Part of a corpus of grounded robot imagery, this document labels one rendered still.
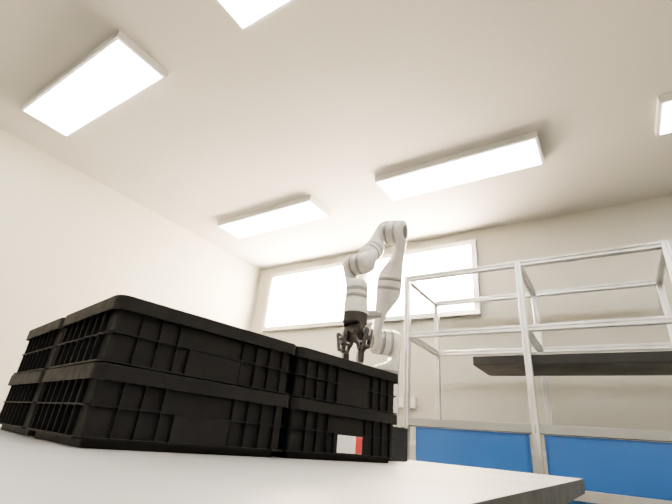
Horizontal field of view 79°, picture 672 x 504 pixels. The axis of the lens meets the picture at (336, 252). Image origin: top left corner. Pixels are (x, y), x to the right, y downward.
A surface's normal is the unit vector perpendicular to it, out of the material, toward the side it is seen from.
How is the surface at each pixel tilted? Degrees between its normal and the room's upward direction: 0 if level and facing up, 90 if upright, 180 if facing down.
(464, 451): 90
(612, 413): 90
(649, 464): 90
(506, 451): 90
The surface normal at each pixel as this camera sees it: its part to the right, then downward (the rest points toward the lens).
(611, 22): -0.08, 0.90
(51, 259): 0.84, -0.16
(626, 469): -0.53, -0.40
